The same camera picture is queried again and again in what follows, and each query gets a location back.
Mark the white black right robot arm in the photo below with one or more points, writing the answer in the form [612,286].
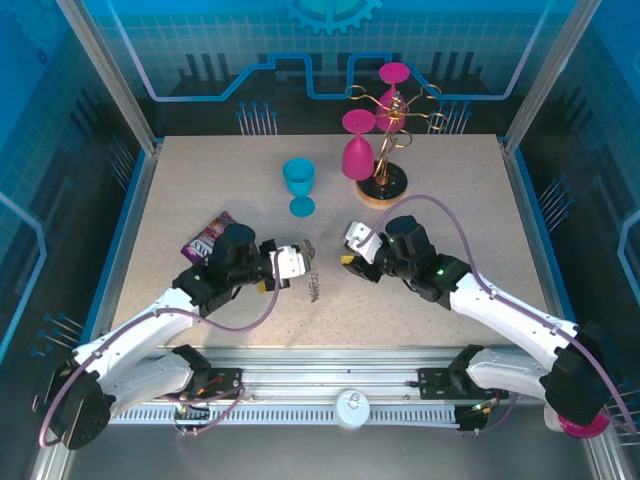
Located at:
[510,310]

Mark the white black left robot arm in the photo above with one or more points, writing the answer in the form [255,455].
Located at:
[135,340]

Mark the purple fruit candy bag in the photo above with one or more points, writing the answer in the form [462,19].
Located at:
[205,242]

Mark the teal plastic goblet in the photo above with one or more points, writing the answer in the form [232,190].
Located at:
[299,175]

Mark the pink plastic goblet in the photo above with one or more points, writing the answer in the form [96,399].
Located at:
[394,72]
[357,160]

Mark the white round knob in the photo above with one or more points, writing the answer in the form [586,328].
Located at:
[352,407]

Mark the pink plastic disc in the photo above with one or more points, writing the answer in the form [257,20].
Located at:
[585,427]

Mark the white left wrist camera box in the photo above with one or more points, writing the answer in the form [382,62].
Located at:
[290,262]

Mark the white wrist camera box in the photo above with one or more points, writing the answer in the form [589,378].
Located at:
[362,232]
[290,262]

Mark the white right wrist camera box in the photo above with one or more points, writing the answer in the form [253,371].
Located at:
[362,232]

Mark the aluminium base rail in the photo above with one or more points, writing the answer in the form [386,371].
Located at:
[325,372]

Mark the aluminium table side rail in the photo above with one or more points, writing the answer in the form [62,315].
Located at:
[134,210]
[526,210]

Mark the aluminium frame post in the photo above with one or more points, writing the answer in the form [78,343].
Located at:
[115,85]
[545,85]

